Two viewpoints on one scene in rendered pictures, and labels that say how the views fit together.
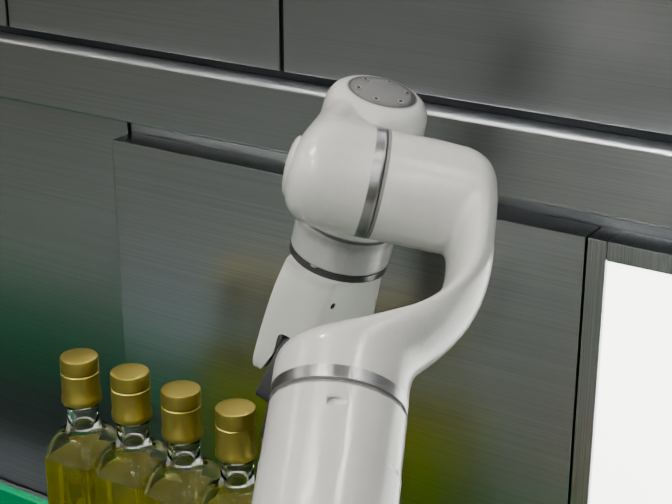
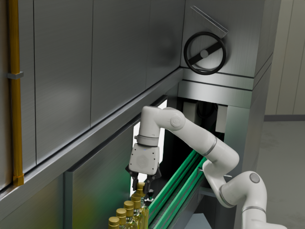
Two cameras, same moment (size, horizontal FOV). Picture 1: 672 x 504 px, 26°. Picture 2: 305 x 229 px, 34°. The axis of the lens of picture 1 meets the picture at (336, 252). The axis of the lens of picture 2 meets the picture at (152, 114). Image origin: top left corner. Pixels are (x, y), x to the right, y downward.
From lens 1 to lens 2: 2.11 m
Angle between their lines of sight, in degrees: 94
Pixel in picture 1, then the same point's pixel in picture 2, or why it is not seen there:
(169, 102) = (81, 151)
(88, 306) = not seen: outside the picture
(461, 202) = not seen: hidden behind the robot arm
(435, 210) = not seen: hidden behind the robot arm
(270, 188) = (98, 155)
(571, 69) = (123, 95)
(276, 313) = (157, 159)
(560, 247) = (130, 129)
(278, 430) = (222, 147)
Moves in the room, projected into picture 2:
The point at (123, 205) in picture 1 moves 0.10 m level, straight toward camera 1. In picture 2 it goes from (74, 189) to (105, 186)
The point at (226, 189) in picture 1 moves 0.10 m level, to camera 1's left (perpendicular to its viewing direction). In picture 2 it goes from (92, 163) to (95, 177)
